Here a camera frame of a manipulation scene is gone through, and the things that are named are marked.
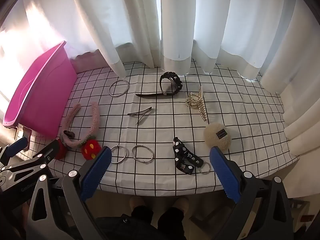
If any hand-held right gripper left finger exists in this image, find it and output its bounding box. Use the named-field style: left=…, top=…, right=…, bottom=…
left=26, top=146, right=113, bottom=240

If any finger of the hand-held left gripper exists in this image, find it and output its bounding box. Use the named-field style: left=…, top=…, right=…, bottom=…
left=0, top=136, right=29, bottom=167
left=31, top=139, right=60, bottom=164

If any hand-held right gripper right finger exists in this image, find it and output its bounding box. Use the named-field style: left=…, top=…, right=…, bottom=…
left=209, top=146, right=294, bottom=240

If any small silver hoop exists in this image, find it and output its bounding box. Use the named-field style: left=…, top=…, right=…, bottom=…
left=110, top=145, right=129, bottom=165

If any black strap keychain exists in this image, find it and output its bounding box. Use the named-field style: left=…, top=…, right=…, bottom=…
left=172, top=137, right=212, bottom=175

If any beaded silver bracelet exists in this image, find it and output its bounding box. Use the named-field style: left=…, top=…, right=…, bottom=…
left=131, top=145, right=154, bottom=164

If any pink fuzzy strawberry headband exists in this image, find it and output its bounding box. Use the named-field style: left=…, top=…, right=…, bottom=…
left=54, top=102, right=102, bottom=161

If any pink plastic basin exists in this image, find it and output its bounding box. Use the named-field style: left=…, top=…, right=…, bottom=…
left=2, top=41, right=77, bottom=138

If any thin black hair clip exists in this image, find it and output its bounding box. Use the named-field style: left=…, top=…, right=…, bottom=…
left=136, top=112, right=148, bottom=125

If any pearl hair claw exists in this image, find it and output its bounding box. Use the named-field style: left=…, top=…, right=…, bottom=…
left=185, top=86, right=208, bottom=122

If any large silver bangle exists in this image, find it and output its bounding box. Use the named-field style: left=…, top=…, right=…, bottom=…
left=108, top=79, right=129, bottom=97

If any black wrist watch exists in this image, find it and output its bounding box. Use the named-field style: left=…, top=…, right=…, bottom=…
left=135, top=71, right=183, bottom=97

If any beige fluffy hair clip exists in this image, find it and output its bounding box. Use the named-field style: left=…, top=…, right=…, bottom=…
left=204, top=122, right=232, bottom=152

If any beige slipper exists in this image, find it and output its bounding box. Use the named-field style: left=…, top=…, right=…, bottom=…
left=129, top=195, right=150, bottom=212
left=172, top=196, right=190, bottom=214

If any black checked white tablecloth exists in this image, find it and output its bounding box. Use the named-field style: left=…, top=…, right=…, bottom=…
left=15, top=59, right=300, bottom=197

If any white curtain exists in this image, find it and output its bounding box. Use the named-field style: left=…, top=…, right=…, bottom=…
left=0, top=0, right=320, bottom=157

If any wooden frame furniture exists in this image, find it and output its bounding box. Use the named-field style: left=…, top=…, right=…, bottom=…
left=290, top=197, right=320, bottom=233

